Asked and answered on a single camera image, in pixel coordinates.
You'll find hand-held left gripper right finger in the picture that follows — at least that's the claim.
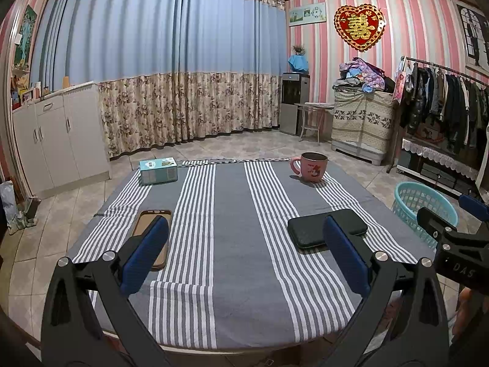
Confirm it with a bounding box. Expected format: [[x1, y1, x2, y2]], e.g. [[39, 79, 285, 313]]
[[323, 214, 450, 367]]

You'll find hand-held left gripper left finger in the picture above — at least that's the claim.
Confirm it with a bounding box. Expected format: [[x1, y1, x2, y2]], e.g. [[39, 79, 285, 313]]
[[41, 215, 171, 367]]

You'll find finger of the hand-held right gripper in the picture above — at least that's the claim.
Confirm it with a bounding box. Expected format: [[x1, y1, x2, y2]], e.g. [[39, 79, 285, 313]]
[[416, 206, 461, 239], [458, 194, 489, 224]]

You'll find teal plastic mesh basket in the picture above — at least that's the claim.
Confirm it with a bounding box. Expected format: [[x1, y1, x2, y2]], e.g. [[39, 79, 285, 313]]
[[393, 181, 459, 249]]

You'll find person's right forearm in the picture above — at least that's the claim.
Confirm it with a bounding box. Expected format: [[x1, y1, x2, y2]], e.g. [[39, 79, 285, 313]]
[[454, 287, 489, 356]]

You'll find brown phone case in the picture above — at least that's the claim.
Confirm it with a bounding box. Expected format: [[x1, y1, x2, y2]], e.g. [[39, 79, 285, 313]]
[[131, 209, 172, 272]]

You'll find low dark cabinet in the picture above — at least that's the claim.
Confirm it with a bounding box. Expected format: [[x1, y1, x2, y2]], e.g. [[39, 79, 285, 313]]
[[396, 149, 486, 199]]

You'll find black leather case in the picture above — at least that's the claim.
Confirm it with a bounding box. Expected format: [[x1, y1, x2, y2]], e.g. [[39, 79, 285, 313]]
[[287, 209, 368, 251]]

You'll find white lace cloth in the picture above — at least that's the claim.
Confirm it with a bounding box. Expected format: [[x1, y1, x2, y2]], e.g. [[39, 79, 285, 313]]
[[401, 138, 480, 180]]

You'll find teal tissue box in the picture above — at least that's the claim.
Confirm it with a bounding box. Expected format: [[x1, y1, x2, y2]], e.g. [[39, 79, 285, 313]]
[[138, 157, 178, 187]]

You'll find grey white striped tablecloth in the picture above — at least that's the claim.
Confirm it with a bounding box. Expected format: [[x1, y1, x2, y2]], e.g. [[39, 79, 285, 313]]
[[65, 158, 436, 343]]

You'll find pink mug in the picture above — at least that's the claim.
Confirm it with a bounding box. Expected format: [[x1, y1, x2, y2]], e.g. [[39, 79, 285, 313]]
[[289, 152, 329, 183]]

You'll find white washing machine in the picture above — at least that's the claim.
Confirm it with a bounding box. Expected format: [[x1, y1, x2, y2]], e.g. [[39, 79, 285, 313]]
[[332, 141, 392, 167]]

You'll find row of hanging clothes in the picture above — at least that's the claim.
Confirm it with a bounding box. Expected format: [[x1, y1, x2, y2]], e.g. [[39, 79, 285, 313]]
[[401, 63, 489, 154]]

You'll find patterned cover cloth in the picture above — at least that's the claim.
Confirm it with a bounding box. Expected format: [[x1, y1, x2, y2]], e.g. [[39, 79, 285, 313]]
[[332, 86, 394, 146]]

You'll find pink hanging bag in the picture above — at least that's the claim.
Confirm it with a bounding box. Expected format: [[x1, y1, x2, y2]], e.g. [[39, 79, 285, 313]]
[[393, 59, 409, 104]]

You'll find white cabinet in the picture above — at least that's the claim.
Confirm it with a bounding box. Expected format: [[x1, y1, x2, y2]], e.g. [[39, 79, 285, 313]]
[[11, 80, 112, 199]]

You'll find metal clothes rack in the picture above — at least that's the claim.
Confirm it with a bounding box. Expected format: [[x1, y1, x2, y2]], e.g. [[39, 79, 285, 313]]
[[386, 55, 489, 172]]

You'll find grey plastic bag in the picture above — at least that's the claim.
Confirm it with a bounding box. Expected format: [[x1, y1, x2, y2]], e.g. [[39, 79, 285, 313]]
[[0, 181, 20, 234]]

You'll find grey water dispenser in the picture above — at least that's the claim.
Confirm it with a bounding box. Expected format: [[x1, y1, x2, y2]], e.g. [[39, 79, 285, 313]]
[[281, 72, 311, 135]]

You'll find small metal table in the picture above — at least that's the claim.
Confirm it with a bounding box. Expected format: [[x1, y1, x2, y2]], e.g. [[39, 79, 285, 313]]
[[295, 102, 335, 145]]

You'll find pile of clothes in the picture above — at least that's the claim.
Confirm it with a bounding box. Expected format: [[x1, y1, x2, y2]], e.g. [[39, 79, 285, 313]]
[[332, 57, 396, 93]]

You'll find blue cloth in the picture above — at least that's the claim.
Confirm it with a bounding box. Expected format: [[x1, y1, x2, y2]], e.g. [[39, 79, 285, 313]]
[[288, 54, 309, 73]]

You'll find red gold heart decoration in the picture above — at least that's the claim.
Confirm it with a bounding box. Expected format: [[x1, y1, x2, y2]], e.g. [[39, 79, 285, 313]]
[[334, 4, 386, 51]]

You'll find blue floral curtain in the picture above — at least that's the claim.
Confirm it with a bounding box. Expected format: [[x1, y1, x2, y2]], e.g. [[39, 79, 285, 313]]
[[31, 0, 287, 159]]

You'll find black white wall poster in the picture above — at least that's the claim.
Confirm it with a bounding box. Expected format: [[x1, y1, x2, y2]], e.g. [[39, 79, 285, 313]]
[[454, 0, 489, 79]]

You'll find long wall picture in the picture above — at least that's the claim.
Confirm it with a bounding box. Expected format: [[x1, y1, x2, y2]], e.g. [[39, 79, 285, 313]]
[[288, 2, 327, 27]]

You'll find green wall poster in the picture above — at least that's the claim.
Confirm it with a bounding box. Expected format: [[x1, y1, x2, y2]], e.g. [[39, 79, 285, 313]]
[[13, 6, 38, 71]]

